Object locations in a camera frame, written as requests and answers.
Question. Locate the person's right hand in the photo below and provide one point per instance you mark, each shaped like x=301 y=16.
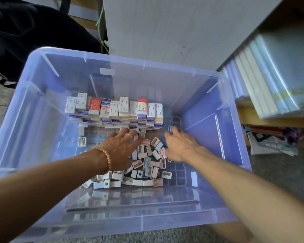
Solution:
x=181 y=145

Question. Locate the person's left hand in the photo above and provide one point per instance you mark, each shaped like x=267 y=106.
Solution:
x=120 y=149

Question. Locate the pile of boxed erasers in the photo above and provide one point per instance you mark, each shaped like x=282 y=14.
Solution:
x=147 y=162

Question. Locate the row of erasers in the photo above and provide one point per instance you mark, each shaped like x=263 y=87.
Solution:
x=114 y=107

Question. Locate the clear plastic storage bin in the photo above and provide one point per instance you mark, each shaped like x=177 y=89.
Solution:
x=35 y=113

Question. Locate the person's left forearm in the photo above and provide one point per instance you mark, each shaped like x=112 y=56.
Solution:
x=40 y=194

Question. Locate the person's right forearm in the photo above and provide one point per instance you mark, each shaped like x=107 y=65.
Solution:
x=258 y=200

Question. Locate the person's right leg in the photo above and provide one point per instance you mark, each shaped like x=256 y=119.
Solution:
x=233 y=232

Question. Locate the cardboard box with papers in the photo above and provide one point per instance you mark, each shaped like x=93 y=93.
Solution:
x=86 y=10

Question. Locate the stack of white blue books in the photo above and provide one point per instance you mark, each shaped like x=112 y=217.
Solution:
x=273 y=73

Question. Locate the white cabinet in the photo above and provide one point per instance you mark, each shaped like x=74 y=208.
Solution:
x=192 y=27

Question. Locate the black backpack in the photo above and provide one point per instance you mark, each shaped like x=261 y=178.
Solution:
x=35 y=32

